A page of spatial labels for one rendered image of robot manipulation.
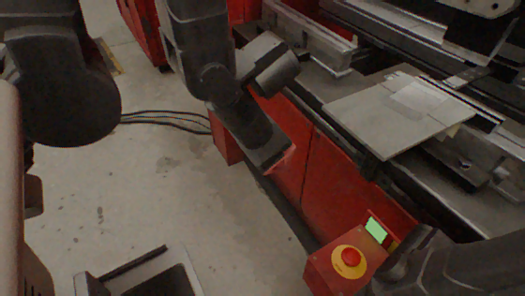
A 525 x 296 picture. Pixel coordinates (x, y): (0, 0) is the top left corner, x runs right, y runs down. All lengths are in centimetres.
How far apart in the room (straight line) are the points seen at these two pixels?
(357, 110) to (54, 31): 54
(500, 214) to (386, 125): 28
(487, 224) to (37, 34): 73
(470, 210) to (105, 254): 151
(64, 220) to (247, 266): 103
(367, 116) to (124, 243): 138
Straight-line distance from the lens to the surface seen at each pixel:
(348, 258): 64
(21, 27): 27
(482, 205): 75
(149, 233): 166
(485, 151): 76
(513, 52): 96
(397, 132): 62
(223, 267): 149
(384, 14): 120
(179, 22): 28
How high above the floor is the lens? 138
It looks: 46 degrees down
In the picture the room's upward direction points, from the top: straight up
